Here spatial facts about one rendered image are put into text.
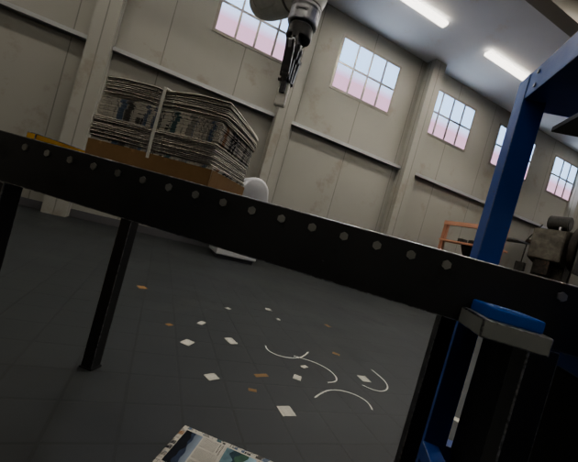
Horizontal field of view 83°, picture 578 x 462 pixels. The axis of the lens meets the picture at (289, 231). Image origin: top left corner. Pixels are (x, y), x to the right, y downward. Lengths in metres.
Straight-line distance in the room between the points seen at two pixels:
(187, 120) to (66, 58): 5.36
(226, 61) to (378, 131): 3.26
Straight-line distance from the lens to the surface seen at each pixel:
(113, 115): 1.07
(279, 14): 1.23
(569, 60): 1.36
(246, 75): 6.33
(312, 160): 6.46
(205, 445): 1.29
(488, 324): 0.60
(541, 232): 9.75
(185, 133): 0.94
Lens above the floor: 0.77
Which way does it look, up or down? 1 degrees down
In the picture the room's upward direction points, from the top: 16 degrees clockwise
